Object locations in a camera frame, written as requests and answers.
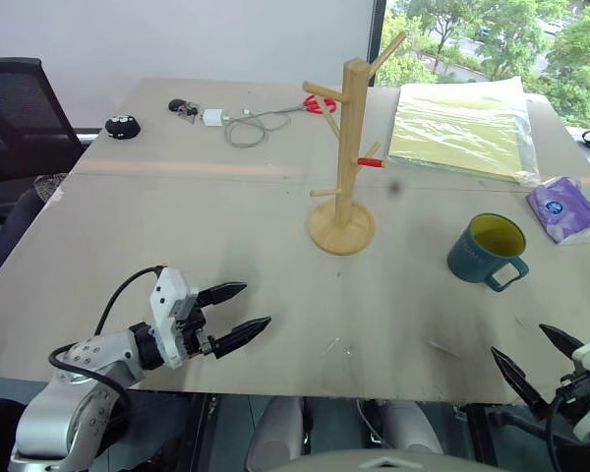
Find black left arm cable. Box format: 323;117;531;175
47;265;169;412

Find black mesh office chair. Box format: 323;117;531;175
0;57;102;292

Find red handled scissors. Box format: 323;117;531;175
302;93;338;117

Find wooden mug tree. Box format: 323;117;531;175
302;30;408;257

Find plastic bag of yellow sheets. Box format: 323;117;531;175
387;75;543;188

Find grey rounded robot shell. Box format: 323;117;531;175
379;399;444;454
245;394;307;472

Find teal mug yellow inside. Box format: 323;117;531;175
445;212;530;294

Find grey robot torso plate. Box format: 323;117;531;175
273;445;503;472

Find patterned cloth on chair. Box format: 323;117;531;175
32;172;73;204

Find purple tissue pack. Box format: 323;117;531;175
524;175;590;247

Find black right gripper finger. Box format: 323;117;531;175
538;323;586;361
490;345;548;420

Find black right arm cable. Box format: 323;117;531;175
544;386;572;472

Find grey charger cable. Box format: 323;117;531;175
222;104;309;148

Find black bar under table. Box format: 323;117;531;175
487;407;580;435

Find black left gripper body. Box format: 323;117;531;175
175;300;217;358

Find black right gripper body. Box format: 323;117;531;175
556;371;590;410

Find black window frame post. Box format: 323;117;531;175
365;0;388;88

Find black round button device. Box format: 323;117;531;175
103;114;143;141

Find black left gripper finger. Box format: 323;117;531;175
209;316;273;360
196;281;249;309

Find black key bunch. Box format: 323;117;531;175
167;97;200;123

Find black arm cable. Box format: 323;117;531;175
544;386;572;472
47;265;169;412

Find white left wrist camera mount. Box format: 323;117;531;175
148;266;201;370

